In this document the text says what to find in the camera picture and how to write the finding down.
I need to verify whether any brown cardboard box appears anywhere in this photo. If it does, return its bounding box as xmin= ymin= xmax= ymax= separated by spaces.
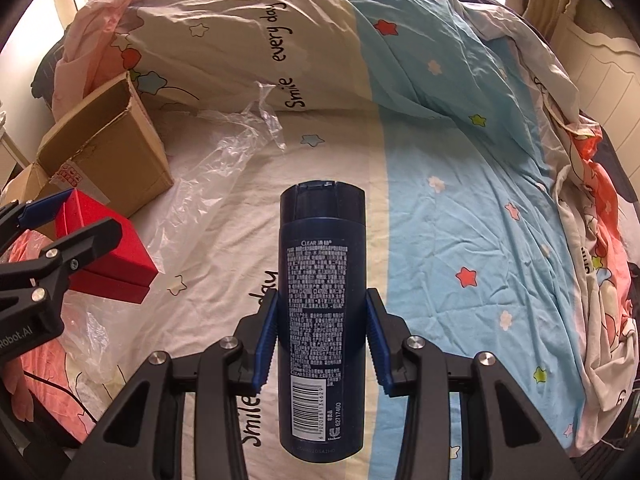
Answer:
xmin=0 ymin=71 xmax=174 ymax=241

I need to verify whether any star printed duvet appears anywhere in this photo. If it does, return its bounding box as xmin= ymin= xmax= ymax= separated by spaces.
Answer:
xmin=30 ymin=0 xmax=640 ymax=461

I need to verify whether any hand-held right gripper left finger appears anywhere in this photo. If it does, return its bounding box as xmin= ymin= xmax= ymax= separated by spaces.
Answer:
xmin=65 ymin=290 xmax=279 ymax=480

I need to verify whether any cream carved headboard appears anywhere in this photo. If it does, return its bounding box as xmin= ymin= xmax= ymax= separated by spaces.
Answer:
xmin=547 ymin=0 xmax=640 ymax=126

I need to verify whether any pink printed cloth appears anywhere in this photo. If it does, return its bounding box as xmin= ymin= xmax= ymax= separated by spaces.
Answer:
xmin=0 ymin=232 xmax=101 ymax=428

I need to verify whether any dark cloth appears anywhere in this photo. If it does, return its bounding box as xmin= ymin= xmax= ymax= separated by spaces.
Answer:
xmin=30 ymin=52 xmax=61 ymax=106

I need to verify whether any star printed bed sheet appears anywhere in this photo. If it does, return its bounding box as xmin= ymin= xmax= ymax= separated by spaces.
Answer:
xmin=75 ymin=105 xmax=586 ymax=480

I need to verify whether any dark blue shampoo bottle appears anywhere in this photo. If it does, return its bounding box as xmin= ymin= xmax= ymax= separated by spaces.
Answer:
xmin=277 ymin=180 xmax=367 ymax=456

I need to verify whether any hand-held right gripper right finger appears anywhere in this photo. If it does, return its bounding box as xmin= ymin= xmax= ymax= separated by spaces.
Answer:
xmin=365 ymin=287 xmax=576 ymax=480

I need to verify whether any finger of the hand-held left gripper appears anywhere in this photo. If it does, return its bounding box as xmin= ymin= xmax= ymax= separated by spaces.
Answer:
xmin=42 ymin=216 xmax=123 ymax=281
xmin=0 ymin=190 xmax=73 ymax=233

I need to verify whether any red patterned gift box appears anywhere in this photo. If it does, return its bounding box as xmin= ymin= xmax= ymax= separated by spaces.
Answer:
xmin=54 ymin=189 xmax=160 ymax=305

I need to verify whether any clear plastic bag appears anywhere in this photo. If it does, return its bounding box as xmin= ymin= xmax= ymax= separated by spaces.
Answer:
xmin=65 ymin=80 xmax=288 ymax=396

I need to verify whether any dark grey pillow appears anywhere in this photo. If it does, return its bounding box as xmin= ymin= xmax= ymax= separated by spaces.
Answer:
xmin=600 ymin=135 xmax=640 ymax=196

